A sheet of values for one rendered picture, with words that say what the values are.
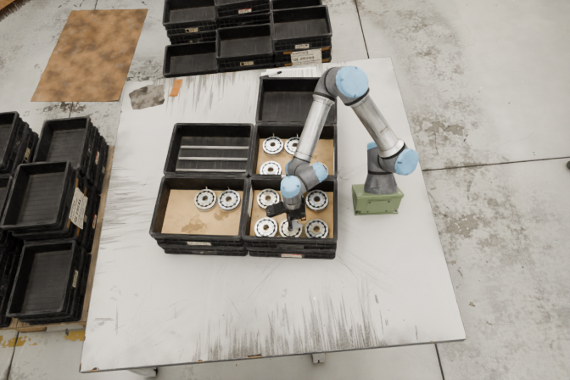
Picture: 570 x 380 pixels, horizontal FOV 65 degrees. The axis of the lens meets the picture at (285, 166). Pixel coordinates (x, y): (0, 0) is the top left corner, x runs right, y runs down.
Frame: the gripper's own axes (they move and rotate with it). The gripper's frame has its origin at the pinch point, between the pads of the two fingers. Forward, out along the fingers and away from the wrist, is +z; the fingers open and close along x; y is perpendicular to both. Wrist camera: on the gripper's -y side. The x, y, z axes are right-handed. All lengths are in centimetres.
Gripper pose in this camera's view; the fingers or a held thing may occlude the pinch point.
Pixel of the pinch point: (289, 222)
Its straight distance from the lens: 197.4
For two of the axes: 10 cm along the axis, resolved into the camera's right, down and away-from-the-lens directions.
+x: -0.7, -8.5, 5.3
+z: 0.7, 5.2, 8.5
